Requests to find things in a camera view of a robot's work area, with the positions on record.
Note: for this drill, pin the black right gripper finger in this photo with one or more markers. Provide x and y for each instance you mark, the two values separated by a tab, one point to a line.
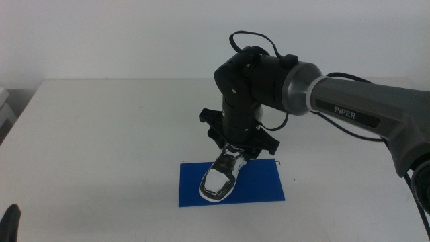
220	142
253	154

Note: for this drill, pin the blue rectangular mat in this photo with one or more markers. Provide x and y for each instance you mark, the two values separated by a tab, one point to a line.
262	185

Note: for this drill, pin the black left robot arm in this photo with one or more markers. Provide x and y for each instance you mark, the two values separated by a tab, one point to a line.
10	223

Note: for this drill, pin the black and white sneaker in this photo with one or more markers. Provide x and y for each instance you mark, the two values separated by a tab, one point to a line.
216	181

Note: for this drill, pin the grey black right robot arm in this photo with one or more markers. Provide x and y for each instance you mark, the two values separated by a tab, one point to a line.
356	101

